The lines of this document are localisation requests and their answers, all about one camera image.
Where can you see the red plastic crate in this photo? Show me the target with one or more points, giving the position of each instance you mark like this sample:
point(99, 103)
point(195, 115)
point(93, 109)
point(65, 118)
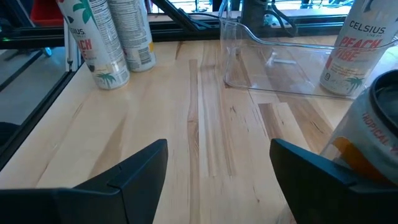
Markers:
point(46, 12)

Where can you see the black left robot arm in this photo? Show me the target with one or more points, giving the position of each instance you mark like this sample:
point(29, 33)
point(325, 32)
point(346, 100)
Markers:
point(253, 15)

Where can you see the clear plastic bin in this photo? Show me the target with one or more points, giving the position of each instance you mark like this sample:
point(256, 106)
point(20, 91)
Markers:
point(280, 74)

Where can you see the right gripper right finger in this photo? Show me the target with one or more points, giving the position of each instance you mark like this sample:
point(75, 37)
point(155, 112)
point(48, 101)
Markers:
point(326, 199)

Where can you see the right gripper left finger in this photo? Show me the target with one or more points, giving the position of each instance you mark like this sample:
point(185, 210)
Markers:
point(93, 205)

